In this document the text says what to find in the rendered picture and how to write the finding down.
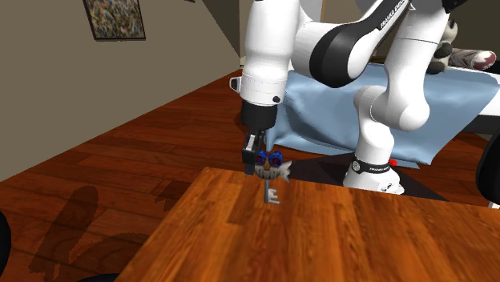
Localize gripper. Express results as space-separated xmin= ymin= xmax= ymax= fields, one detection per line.
xmin=240 ymin=99 xmax=279 ymax=176

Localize grey key with owl head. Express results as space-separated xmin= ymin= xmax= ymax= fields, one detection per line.
xmin=253 ymin=149 xmax=293 ymax=206

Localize dark robot stand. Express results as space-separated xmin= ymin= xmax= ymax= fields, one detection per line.
xmin=288 ymin=152 xmax=449 ymax=203

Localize black chair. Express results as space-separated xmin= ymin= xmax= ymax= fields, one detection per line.
xmin=475 ymin=130 xmax=500 ymax=210

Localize dark-framed speckled wall picture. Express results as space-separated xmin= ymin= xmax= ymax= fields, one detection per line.
xmin=82 ymin=0 xmax=147 ymax=42

